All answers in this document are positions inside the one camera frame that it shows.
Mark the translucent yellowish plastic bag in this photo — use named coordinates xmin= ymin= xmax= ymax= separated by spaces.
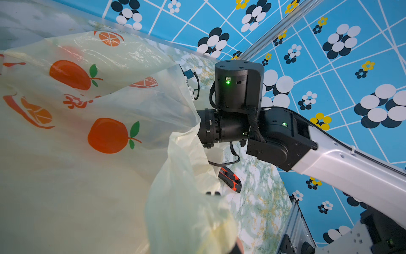
xmin=1 ymin=31 xmax=237 ymax=254

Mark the red black utility knife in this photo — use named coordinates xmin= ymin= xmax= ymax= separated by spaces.
xmin=218 ymin=166 xmax=242 ymax=193

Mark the aluminium front rail frame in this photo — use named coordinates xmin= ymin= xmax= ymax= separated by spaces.
xmin=276 ymin=199 xmax=317 ymax=254

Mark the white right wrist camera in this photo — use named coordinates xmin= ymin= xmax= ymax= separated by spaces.
xmin=179 ymin=65 xmax=200 ymax=102

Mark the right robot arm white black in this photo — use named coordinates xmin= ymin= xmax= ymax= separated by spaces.
xmin=198 ymin=60 xmax=406 ymax=254

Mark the pink scalloped fruit plate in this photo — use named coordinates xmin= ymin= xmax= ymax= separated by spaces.
xmin=232 ymin=238 xmax=244 ymax=254

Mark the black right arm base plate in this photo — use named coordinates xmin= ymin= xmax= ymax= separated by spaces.
xmin=277 ymin=234 xmax=296 ymax=254

